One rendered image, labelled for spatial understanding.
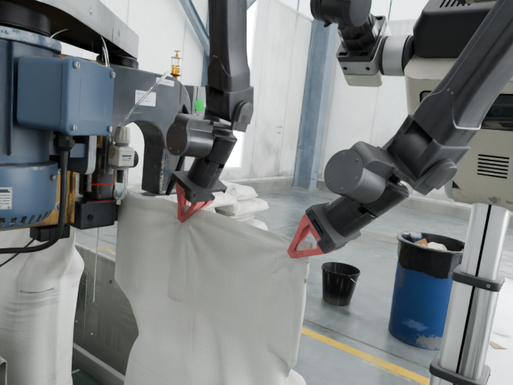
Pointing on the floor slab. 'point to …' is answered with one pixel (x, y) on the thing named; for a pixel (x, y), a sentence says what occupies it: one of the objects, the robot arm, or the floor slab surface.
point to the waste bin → (423, 288)
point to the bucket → (339, 283)
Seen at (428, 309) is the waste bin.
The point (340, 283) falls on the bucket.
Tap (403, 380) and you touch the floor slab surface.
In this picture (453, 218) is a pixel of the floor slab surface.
